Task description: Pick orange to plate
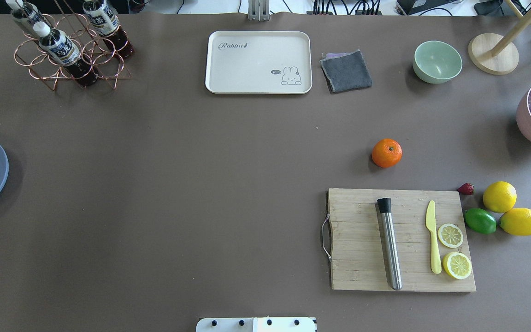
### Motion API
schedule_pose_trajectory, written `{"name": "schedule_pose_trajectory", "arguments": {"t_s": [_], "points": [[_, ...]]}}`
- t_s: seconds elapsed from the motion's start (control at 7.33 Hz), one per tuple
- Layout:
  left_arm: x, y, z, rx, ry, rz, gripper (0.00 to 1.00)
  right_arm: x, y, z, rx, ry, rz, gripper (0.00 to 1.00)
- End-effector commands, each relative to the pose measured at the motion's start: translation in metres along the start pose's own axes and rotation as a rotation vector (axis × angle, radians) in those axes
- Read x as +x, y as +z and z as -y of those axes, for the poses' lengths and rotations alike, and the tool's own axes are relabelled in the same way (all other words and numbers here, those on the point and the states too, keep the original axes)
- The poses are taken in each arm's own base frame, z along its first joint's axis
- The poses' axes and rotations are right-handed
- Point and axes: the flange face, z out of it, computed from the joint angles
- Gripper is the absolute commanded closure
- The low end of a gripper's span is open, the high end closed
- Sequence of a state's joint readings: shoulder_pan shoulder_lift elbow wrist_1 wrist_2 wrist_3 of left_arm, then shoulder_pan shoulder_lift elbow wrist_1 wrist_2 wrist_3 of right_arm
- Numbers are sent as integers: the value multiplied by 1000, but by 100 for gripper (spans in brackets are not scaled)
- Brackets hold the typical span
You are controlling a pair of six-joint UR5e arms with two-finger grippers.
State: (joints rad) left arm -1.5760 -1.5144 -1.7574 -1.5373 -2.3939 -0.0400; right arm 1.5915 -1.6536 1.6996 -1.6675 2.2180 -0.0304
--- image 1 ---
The upper lemon slice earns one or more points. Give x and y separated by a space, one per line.
450 235

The middle dark drink bottle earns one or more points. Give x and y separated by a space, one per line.
65 53

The dark drink bottle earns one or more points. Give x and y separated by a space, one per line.
65 53
26 15
107 25

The left dark drink bottle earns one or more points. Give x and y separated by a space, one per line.
26 15

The orange mandarin fruit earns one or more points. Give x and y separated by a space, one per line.
386 153

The right dark drink bottle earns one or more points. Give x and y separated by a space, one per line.
107 25

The lower lemon slice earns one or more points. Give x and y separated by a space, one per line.
457 265

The bamboo cutting board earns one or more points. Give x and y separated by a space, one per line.
358 257

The upper whole lemon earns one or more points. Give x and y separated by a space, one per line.
500 197

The whole lemon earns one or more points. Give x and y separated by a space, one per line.
500 197
517 221

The yellow plastic knife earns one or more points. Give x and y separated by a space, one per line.
430 223

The lemon slice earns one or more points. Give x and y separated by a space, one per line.
450 235
457 265

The copper wire bottle rack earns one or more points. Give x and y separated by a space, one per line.
73 21

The green bowl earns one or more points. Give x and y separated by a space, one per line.
436 62

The grey folded cloth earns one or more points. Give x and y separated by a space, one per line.
346 71

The lower whole lemon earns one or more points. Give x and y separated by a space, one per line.
517 221

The green lime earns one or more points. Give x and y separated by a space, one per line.
480 221

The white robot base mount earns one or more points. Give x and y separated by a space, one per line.
257 324

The steel muddler black tip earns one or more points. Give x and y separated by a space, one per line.
385 209

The red strawberry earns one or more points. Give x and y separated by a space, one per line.
466 189

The cream rabbit tray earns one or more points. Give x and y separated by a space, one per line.
258 62

